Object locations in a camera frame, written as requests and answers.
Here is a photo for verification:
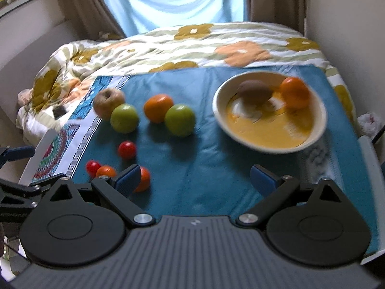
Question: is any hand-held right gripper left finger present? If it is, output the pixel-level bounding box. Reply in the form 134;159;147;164
45;164;157;230

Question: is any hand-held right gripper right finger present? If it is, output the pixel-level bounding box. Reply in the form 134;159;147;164
235;164;346;229

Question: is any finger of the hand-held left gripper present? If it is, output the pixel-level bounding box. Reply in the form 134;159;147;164
0;177;61;218
0;145;35;170

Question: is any orange cherry tomato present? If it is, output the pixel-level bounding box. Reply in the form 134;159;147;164
96;165;117;179
132;166;151;193

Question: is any red cherry tomato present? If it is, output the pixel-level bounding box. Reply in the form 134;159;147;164
86;160;102;178
118;140;136;160

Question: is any cream bowl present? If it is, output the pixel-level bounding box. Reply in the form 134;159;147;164
212;71;328;155

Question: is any green apple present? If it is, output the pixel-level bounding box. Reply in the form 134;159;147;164
164;104;196;137
110;103;140;134

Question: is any orange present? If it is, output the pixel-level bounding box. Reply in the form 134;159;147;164
143;94;175;124
280;77;310;110

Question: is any pale crumpled cloth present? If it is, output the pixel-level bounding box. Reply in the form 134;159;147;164
17;89;34;106

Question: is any blue patterned cloth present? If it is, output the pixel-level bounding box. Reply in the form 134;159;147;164
30;65;380;255

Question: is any brown kiwi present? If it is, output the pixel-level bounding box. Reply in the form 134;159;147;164
237;80;274;106

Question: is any white table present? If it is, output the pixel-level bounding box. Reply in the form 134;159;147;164
18;129;385;265

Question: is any floral striped duvet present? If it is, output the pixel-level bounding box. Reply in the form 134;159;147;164
15;21;361;148

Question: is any floral pillow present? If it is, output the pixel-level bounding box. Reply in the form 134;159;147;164
97;31;122;40

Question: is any brown curtain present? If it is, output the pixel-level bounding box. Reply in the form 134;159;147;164
242;0;312;33
50;0;127;41

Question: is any grey upholstered bed frame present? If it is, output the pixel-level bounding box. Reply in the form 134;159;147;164
0;18;79;121

